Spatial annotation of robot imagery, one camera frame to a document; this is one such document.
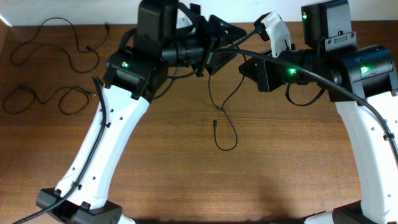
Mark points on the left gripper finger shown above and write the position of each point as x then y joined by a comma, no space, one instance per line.
224,32
216,61

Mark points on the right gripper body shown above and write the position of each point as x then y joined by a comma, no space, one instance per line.
262,74

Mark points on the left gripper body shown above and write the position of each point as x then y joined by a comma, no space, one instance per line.
201,50

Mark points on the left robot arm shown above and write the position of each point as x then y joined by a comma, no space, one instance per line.
168,34

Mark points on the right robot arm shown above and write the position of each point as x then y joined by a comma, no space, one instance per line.
362,83

